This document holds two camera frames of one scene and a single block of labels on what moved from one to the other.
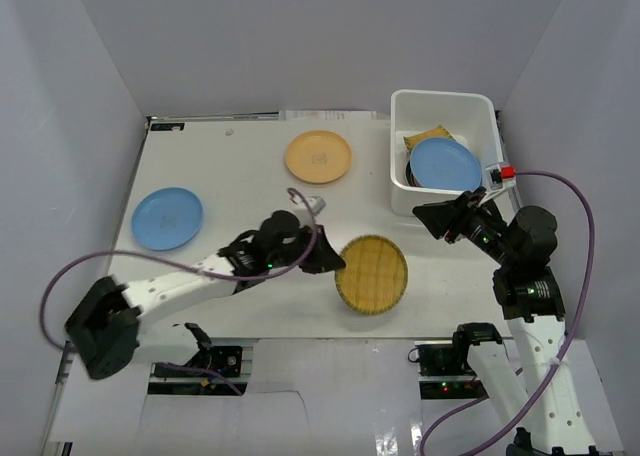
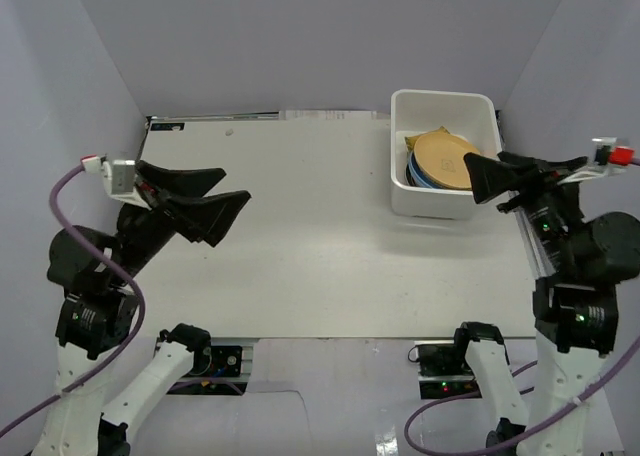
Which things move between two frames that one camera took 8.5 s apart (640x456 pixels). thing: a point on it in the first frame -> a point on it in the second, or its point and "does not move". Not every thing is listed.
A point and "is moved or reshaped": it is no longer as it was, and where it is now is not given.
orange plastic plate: x=319 y=157 -> x=441 y=157
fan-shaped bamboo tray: x=436 y=132 does not move
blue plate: x=166 y=218 is moved or reshaped
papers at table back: x=326 y=115 does not move
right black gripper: x=439 y=216 -> x=490 y=179
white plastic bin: x=469 y=118 does not move
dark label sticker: x=166 y=126 does not move
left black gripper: x=314 y=249 -> x=157 y=199
